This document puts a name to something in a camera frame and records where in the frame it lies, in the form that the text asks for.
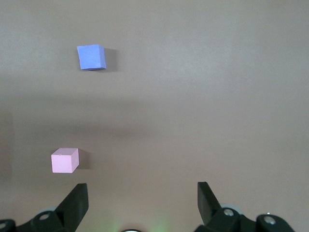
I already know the brown paper table cover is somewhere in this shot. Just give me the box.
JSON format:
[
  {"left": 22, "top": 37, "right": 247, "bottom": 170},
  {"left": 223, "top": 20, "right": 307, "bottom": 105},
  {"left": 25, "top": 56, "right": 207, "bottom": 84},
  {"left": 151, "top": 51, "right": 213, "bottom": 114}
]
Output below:
[{"left": 0, "top": 0, "right": 309, "bottom": 232}]

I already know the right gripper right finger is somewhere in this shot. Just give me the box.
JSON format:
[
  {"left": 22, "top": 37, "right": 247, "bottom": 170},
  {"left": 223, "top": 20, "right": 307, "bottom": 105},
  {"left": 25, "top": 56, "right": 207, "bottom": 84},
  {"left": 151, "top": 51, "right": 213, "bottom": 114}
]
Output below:
[{"left": 195, "top": 181, "right": 258, "bottom": 232}]

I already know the pink foam block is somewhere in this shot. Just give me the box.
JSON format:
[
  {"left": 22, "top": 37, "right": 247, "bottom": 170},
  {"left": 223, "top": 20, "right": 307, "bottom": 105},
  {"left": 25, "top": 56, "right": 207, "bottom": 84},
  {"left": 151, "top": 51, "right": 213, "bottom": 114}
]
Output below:
[{"left": 51, "top": 147, "right": 80, "bottom": 174}]

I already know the purple foam block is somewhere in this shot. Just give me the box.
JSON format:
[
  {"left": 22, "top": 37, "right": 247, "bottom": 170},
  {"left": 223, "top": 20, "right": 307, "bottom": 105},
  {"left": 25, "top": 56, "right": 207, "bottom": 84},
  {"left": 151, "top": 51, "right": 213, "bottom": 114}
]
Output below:
[{"left": 77, "top": 44, "right": 107, "bottom": 71}]

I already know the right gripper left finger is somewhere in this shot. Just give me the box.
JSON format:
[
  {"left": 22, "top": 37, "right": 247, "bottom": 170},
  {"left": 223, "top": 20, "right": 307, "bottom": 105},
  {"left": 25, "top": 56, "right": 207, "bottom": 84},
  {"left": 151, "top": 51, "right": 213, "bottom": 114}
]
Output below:
[{"left": 15, "top": 183, "right": 89, "bottom": 232}]

